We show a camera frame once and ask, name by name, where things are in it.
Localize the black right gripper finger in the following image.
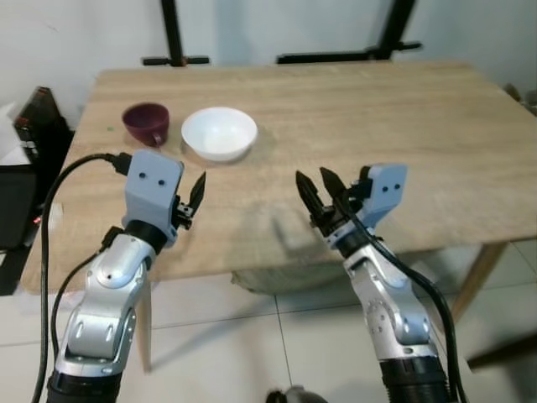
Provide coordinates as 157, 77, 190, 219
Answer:
295, 171, 327, 222
320, 166, 347, 210

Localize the white bowl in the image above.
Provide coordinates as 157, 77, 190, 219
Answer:
181, 107, 259, 163

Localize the maroon cup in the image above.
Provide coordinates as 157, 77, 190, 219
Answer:
123, 102, 171, 149

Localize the wooden table leg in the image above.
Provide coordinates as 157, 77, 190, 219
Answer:
134, 279, 154, 374
453, 243, 509, 322

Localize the black case red trim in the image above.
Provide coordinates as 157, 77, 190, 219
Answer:
15, 84, 75, 181

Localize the black side unit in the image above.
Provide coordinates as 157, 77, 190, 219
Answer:
0, 164, 41, 296

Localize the thin black metal stand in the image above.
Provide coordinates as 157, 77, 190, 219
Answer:
141, 0, 211, 67

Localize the wide black metal stand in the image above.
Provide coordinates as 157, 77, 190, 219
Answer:
277, 0, 423, 65

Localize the grey robot right foot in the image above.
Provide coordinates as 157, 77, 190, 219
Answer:
267, 386, 308, 403

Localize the white paper sheet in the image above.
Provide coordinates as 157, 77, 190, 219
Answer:
0, 102, 31, 166

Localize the dark wooden beam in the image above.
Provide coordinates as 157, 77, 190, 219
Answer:
466, 332, 537, 371

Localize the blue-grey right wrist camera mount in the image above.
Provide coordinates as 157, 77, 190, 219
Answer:
356, 163, 410, 233

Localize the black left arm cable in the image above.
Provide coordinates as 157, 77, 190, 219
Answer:
32, 151, 133, 403

